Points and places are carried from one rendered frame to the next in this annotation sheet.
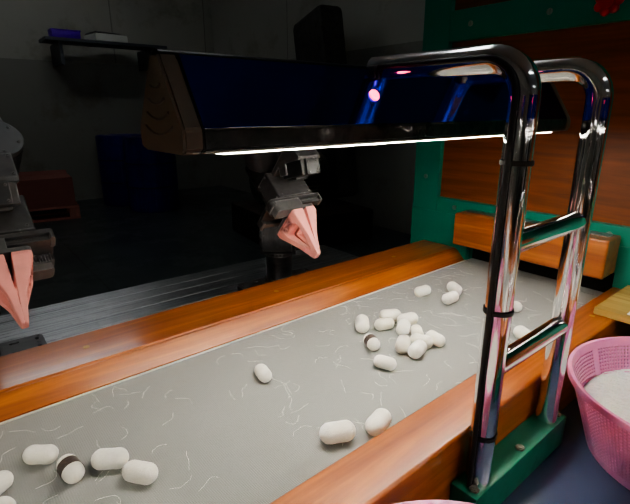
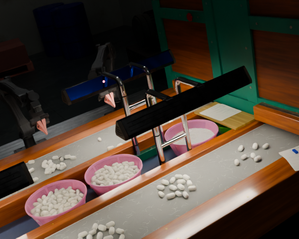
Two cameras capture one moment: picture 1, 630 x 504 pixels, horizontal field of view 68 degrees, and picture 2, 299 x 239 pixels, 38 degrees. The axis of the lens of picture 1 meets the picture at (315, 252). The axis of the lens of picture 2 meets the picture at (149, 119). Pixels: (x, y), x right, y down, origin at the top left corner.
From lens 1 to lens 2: 1.74 m
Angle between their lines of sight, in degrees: 15
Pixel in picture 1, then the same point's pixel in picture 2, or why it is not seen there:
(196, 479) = (83, 158)
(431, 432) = (126, 145)
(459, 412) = not seen: hidden behind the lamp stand
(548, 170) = (193, 64)
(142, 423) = (73, 151)
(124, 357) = (68, 139)
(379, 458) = (114, 150)
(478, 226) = not seen: hidden behind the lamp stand
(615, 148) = (204, 59)
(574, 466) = (168, 151)
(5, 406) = (45, 151)
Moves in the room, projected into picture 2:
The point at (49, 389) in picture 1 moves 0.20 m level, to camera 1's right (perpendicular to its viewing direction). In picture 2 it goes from (53, 147) to (88, 143)
